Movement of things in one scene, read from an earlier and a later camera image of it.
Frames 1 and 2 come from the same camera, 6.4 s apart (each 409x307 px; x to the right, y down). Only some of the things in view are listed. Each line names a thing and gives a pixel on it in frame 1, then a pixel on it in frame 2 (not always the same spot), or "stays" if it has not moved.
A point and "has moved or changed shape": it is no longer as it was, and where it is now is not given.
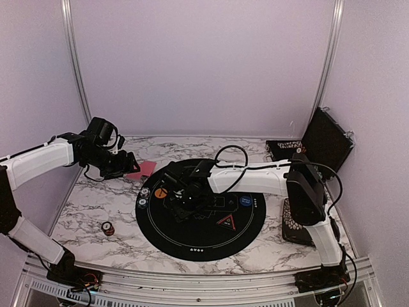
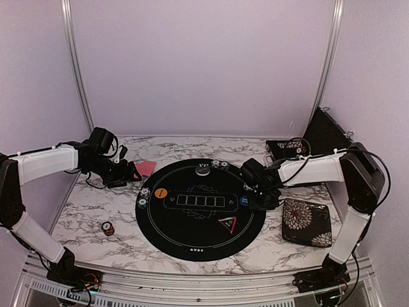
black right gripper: x=179 y=214 to x=251 y=198
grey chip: x=145 y=192 stays
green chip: x=142 y=203 stays
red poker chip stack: x=108 y=228 stays
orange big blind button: x=161 y=192 stays
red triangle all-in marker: x=227 y=221 has moved or changed shape
